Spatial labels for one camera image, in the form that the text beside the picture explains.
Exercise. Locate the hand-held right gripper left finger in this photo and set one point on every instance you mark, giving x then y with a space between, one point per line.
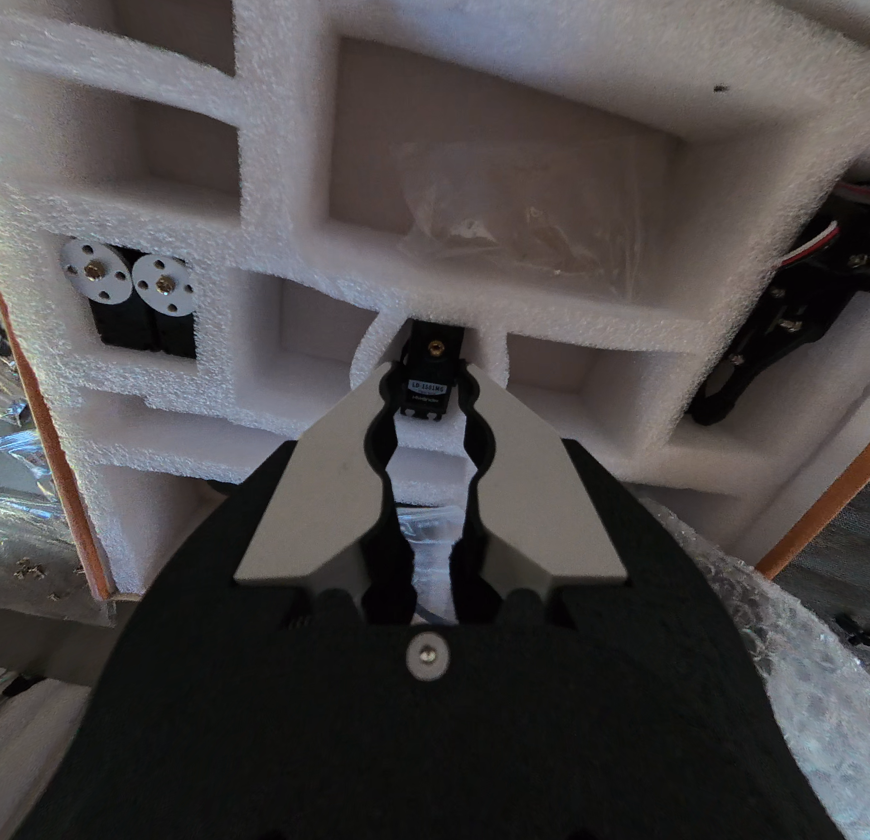
319 507

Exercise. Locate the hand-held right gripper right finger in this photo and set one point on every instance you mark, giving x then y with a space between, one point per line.
544 507

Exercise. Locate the black servo motor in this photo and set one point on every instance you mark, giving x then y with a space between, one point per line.
428 357

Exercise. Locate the orange and white cardboard box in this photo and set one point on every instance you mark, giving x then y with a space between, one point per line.
83 547

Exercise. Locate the white foam insert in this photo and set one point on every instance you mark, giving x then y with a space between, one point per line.
292 139

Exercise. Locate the black servo with silver horn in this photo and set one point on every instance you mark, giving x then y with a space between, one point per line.
95 269
163 286

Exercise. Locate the black metal robot claw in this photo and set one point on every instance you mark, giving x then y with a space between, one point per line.
768 350

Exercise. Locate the crumpled clear plastic bag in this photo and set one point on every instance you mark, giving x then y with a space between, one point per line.
516 228

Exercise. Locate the large clear plastic bag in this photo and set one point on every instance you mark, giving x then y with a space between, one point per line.
34 513

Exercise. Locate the bubble wrap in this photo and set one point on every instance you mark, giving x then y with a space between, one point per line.
802 649

